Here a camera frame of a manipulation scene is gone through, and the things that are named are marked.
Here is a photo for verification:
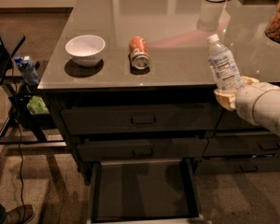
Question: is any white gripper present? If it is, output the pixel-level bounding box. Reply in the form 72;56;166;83
214;76;280;125

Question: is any clear plastic water bottle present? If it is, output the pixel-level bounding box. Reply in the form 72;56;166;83
206;35;244;93

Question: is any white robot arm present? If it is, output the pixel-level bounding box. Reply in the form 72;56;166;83
214;77;280;136

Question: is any top right drawer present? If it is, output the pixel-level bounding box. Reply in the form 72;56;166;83
217;108;258;130

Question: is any top left drawer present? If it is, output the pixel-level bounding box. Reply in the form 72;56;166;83
61;104;221;134

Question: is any middle right drawer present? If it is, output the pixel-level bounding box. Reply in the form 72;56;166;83
203;132;280;157

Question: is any bottom right drawer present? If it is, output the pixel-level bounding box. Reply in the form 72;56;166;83
194;157;280;175

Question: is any dark drawer cabinet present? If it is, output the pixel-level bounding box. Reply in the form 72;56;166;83
37;83;280;185

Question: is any open bottom drawer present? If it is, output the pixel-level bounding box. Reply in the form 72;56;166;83
87;159;207;224

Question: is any middle left drawer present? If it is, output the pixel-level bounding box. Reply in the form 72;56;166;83
77;137;207;162

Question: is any orange soda can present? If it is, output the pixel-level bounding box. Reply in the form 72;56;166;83
129;36;150;70

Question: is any white ceramic bowl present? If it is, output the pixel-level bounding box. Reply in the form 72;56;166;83
65;35;105;67

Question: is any green snack bag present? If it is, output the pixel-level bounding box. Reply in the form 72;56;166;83
27;96;49;115

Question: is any black side desk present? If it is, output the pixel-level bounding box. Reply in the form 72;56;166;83
0;34;63;146

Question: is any brown shoe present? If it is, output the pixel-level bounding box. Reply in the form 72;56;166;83
2;204;35;224

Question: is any black power cable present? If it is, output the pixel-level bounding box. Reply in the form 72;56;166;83
9;58;28;224

